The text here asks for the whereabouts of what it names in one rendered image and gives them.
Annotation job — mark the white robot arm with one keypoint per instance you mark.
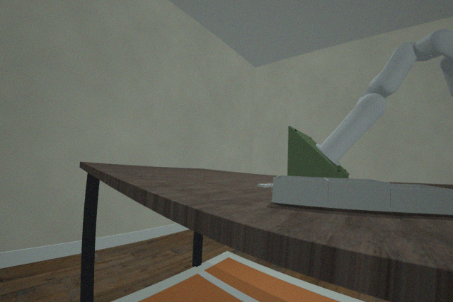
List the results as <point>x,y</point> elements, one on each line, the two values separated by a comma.
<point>373,100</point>

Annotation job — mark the white three-compartment bin rack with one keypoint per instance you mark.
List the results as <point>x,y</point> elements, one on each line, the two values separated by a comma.
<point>362,194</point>

